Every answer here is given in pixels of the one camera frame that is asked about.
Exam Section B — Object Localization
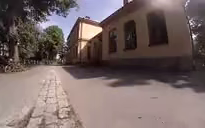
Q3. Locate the yellow building with red trim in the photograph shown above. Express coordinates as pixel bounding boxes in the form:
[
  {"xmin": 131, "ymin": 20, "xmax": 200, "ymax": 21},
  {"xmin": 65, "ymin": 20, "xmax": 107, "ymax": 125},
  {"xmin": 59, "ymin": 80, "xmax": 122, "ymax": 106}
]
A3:
[{"xmin": 65, "ymin": 16, "xmax": 104, "ymax": 65}]

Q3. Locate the yellow building with dark base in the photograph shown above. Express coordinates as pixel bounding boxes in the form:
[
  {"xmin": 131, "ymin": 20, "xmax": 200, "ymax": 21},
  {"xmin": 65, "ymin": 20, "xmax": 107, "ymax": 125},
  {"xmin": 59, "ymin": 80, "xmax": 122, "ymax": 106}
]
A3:
[{"xmin": 98, "ymin": 0, "xmax": 195, "ymax": 72}]

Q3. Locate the grey asphalt ground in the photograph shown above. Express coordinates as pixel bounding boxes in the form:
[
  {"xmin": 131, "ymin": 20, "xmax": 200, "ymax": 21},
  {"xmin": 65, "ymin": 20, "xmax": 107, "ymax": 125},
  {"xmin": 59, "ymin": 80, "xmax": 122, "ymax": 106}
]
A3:
[{"xmin": 0, "ymin": 64, "xmax": 205, "ymax": 128}]

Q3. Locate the round green tree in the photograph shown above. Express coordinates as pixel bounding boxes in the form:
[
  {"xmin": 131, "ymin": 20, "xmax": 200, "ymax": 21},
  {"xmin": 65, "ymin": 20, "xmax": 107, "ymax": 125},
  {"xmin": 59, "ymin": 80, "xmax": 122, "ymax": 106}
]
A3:
[{"xmin": 39, "ymin": 25, "xmax": 66, "ymax": 65}]

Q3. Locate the cobblestone strip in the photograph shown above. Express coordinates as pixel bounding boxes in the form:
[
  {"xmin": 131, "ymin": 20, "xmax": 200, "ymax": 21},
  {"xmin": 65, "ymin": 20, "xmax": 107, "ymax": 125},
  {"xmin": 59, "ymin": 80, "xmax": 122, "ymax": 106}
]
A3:
[{"xmin": 5, "ymin": 67, "xmax": 87, "ymax": 128}]

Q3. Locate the large tree with thick trunk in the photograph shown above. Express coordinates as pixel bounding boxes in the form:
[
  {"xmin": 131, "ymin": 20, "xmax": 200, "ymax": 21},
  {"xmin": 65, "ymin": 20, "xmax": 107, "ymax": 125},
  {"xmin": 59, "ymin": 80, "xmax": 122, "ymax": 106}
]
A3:
[{"xmin": 0, "ymin": 0, "xmax": 80, "ymax": 73}]

